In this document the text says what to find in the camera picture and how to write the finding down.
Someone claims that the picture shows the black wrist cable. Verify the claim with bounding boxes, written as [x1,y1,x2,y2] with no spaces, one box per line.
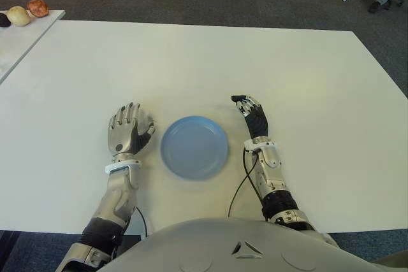
[228,149,265,222]
[111,206,149,254]

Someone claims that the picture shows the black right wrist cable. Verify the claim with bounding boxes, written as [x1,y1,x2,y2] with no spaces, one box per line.
[228,149,265,222]

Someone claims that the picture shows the silver robot torso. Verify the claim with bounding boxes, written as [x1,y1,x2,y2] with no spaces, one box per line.
[105,217,388,272]

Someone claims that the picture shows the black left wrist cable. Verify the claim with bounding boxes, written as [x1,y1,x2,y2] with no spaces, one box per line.
[111,206,149,254]

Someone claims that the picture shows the blue plate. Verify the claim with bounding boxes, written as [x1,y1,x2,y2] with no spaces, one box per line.
[159,115,230,181]

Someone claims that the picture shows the cream round fruit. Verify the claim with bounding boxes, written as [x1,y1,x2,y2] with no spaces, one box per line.
[6,6,32,26]

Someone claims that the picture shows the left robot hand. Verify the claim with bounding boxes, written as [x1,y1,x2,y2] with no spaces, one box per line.
[106,102,157,158]

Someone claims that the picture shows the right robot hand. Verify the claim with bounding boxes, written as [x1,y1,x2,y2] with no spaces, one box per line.
[231,95,270,141]

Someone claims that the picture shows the white shoe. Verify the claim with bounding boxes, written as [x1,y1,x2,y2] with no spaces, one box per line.
[317,232,340,249]

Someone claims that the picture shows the reddish brown bread roll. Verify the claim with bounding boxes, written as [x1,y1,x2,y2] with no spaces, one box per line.
[25,0,50,17]

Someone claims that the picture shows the white side table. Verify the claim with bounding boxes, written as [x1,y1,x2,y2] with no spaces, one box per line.
[0,9,66,84]

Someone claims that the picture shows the khaki trouser leg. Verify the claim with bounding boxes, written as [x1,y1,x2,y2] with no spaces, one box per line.
[372,254,408,272]

